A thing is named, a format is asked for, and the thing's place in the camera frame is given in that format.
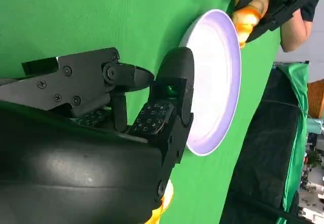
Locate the green tablecloth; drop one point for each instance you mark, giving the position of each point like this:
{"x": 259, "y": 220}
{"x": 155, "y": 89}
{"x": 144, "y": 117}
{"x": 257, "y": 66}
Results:
{"x": 76, "y": 18}

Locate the green hanging curtain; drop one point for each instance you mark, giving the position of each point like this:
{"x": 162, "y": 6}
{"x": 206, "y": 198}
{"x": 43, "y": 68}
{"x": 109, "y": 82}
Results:
{"x": 296, "y": 132}

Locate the orange slatted crate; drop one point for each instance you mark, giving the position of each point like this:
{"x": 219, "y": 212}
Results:
{"x": 316, "y": 99}

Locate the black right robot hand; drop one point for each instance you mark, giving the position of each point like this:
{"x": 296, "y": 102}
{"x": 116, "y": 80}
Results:
{"x": 76, "y": 163}

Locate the potted green plant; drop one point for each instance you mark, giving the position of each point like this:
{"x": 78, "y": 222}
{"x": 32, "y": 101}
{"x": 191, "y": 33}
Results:
{"x": 314, "y": 159}

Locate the black backdrop cloth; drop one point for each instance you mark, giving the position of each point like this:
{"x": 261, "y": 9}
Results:
{"x": 265, "y": 145}

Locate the black pole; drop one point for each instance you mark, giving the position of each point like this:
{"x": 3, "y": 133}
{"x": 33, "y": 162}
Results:
{"x": 265, "y": 207}

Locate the lilac plate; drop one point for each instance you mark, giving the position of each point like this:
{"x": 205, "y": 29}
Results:
{"x": 215, "y": 82}

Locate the orange white toy bread roll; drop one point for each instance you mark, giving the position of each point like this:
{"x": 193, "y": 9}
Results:
{"x": 167, "y": 196}
{"x": 246, "y": 18}

